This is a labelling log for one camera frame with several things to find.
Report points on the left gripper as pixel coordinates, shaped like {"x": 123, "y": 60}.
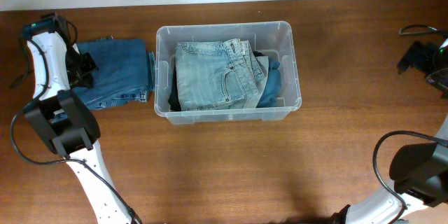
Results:
{"x": 81, "y": 68}

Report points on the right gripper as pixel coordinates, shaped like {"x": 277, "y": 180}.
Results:
{"x": 416, "y": 56}

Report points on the dark blue jeans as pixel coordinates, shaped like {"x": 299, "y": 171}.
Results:
{"x": 125, "y": 73}

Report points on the large black garment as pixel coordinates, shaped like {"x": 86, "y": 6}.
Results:
{"x": 173, "y": 99}

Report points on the light blue jeans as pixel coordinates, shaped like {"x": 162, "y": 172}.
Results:
{"x": 219, "y": 75}

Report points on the clear plastic storage bin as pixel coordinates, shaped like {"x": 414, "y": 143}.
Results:
{"x": 274, "y": 39}

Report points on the blue shirt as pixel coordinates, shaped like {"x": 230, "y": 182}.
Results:
{"x": 273, "y": 85}

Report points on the small dark garment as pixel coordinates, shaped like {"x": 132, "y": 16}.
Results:
{"x": 257, "y": 54}

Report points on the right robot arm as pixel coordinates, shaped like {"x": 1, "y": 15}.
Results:
{"x": 418, "y": 172}

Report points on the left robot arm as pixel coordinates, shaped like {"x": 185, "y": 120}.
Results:
{"x": 62, "y": 121}

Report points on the left white camera box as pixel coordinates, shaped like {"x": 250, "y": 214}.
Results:
{"x": 75, "y": 47}

